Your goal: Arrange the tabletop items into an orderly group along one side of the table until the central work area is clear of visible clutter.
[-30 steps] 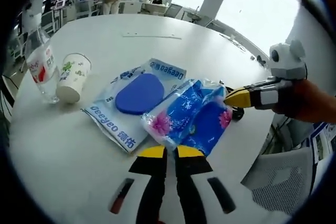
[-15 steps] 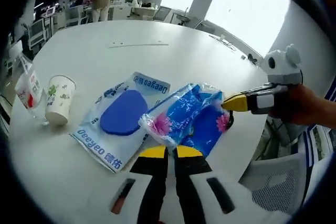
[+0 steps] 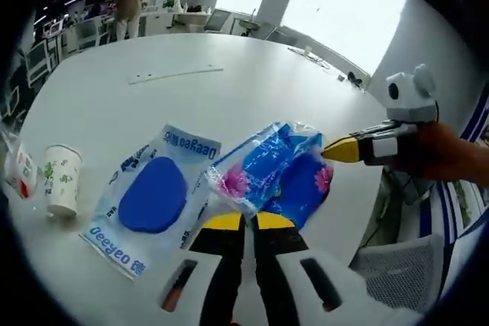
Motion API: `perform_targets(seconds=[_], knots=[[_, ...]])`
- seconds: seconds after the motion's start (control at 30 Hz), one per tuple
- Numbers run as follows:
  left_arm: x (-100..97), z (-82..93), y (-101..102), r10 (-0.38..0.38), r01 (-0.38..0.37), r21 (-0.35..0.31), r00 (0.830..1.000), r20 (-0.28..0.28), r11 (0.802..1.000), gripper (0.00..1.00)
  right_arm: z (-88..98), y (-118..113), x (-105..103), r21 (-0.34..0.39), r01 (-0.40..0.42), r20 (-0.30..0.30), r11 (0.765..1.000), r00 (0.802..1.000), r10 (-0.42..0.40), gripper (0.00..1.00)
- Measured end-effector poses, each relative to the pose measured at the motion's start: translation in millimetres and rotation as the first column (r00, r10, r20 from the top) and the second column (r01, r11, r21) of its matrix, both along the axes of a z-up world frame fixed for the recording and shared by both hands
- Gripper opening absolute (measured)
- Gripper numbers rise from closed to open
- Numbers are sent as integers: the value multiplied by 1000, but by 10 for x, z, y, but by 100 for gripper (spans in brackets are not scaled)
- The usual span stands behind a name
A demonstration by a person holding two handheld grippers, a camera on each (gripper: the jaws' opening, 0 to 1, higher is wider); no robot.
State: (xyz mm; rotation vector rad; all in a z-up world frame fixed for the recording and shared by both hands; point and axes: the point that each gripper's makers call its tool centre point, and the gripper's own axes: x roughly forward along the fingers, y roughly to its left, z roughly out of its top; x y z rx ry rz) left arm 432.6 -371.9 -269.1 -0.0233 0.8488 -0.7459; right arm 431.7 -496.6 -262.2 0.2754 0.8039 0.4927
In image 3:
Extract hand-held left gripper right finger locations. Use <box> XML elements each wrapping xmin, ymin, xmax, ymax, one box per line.
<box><xmin>251</xmin><ymin>211</ymin><xmax>379</xmax><ymax>326</ymax></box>

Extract person's right hand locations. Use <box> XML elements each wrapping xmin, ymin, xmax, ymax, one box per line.
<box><xmin>385</xmin><ymin>121</ymin><xmax>473</xmax><ymax>182</ymax></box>

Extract clear plastic water bottle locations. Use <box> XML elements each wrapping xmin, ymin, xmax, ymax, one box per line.
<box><xmin>2</xmin><ymin>141</ymin><xmax>39</xmax><ymax>201</ymax></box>

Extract white office chair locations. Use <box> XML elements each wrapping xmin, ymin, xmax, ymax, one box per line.
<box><xmin>23</xmin><ymin>41</ymin><xmax>51</xmax><ymax>83</ymax></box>
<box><xmin>75</xmin><ymin>18</ymin><xmax>103</xmax><ymax>51</ymax></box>
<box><xmin>204</xmin><ymin>8</ymin><xmax>233</xmax><ymax>33</ymax></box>

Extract wet wipes packet blue lid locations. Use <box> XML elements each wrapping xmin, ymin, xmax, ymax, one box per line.
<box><xmin>79</xmin><ymin>123</ymin><xmax>224</xmax><ymax>282</ymax></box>

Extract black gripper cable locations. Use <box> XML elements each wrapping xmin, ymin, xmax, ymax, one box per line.
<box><xmin>381</xmin><ymin>169</ymin><xmax>436</xmax><ymax>205</ymax></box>

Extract white cables on table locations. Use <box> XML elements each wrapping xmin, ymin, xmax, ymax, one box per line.
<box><xmin>287</xmin><ymin>45</ymin><xmax>334</xmax><ymax>72</ymax></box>

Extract paper cup with green print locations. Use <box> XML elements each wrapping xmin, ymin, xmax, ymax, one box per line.
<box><xmin>42</xmin><ymin>144</ymin><xmax>83</xmax><ymax>221</ymax></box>

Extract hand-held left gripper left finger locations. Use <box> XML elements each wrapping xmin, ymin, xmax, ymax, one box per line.
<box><xmin>152</xmin><ymin>213</ymin><xmax>248</xmax><ymax>326</ymax></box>

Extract grey mesh office chair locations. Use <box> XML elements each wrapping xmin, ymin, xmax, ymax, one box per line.
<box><xmin>349</xmin><ymin>234</ymin><xmax>449</xmax><ymax>312</ymax></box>

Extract small dark desk item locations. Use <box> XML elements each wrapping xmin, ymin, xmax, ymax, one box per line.
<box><xmin>335</xmin><ymin>69</ymin><xmax>364</xmax><ymax>89</ymax></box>

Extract white cable cover strip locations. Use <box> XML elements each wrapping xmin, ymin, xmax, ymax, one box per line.
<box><xmin>128</xmin><ymin>67</ymin><xmax>225</xmax><ymax>86</ymax></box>

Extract blue floral tissue packet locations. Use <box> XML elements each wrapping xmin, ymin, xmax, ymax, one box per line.
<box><xmin>205</xmin><ymin>121</ymin><xmax>335</xmax><ymax>230</ymax></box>

